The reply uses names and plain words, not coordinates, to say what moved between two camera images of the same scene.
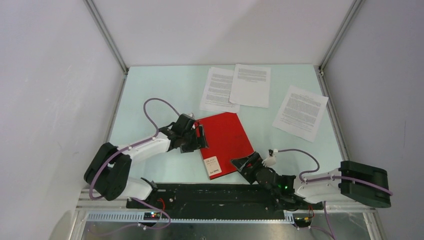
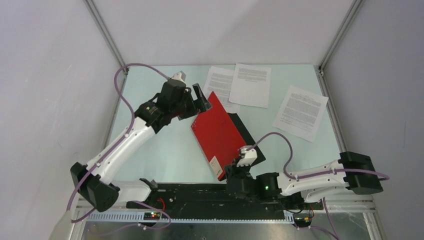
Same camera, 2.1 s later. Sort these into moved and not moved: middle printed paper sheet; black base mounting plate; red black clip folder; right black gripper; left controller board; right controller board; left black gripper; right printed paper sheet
Moved: right black gripper; red black clip folder; left black gripper
Not moved: left controller board; middle printed paper sheet; right printed paper sheet; black base mounting plate; right controller board
